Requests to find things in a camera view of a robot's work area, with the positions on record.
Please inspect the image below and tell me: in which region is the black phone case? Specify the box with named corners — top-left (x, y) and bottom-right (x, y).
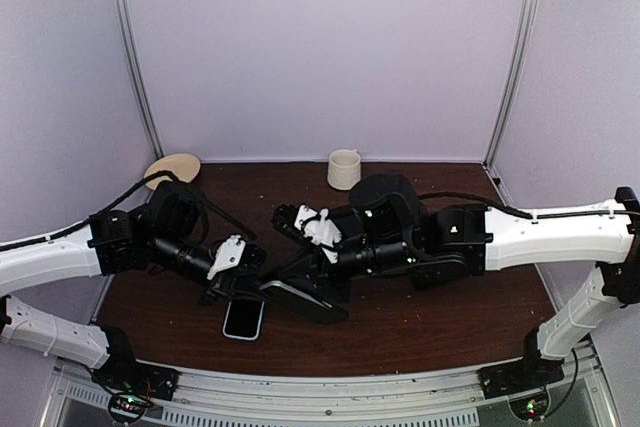
top-left (410, 272), bottom-right (450, 291)
top-left (263, 292), bottom-right (349, 325)

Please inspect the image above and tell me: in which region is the black phone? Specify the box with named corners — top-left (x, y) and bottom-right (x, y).
top-left (260, 280), bottom-right (333, 309)

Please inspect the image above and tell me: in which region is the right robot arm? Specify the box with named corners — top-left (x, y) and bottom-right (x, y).
top-left (272, 174), bottom-right (639, 389)

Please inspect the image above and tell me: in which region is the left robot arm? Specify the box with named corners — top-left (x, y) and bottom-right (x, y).
top-left (1, 180), bottom-right (266, 391)

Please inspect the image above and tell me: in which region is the phone in light-blue case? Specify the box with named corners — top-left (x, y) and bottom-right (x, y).
top-left (222, 299), bottom-right (265, 341)

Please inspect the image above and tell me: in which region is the cream textured mug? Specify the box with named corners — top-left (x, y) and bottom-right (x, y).
top-left (327, 149), bottom-right (361, 191)

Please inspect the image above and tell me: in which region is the beige ceramic plate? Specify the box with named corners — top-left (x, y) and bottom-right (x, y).
top-left (144, 153), bottom-right (201, 184)

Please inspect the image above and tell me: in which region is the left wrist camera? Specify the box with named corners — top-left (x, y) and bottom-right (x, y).
top-left (207, 235), bottom-right (247, 280)

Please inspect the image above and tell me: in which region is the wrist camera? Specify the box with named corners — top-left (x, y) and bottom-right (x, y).
top-left (271, 205), bottom-right (343, 264)
top-left (207, 235), bottom-right (247, 280)

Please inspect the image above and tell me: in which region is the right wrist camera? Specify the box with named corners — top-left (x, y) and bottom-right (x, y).
top-left (271, 205), bottom-right (343, 264)

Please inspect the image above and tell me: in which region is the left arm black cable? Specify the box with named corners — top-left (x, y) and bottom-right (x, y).
top-left (0, 170), bottom-right (259, 253)

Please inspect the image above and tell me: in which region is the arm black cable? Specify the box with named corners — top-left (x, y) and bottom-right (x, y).
top-left (0, 170), bottom-right (259, 253)
top-left (417, 191), bottom-right (640, 222)

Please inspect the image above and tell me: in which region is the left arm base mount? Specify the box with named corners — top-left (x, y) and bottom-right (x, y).
top-left (91, 363), bottom-right (179, 401)

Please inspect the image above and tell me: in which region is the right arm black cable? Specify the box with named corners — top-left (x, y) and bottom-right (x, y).
top-left (417, 191), bottom-right (640, 222)

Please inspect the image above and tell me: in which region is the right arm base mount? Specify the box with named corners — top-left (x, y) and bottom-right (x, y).
top-left (478, 359), bottom-right (564, 399)

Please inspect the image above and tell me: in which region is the left aluminium corner post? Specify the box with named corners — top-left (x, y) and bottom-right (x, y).
top-left (113, 0), bottom-right (164, 159)

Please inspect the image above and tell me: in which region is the aluminium corner post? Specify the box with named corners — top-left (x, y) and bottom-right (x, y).
top-left (113, 0), bottom-right (164, 159)
top-left (483, 0), bottom-right (539, 171)

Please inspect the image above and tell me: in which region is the right aluminium corner post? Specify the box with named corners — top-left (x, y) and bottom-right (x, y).
top-left (483, 0), bottom-right (539, 171)

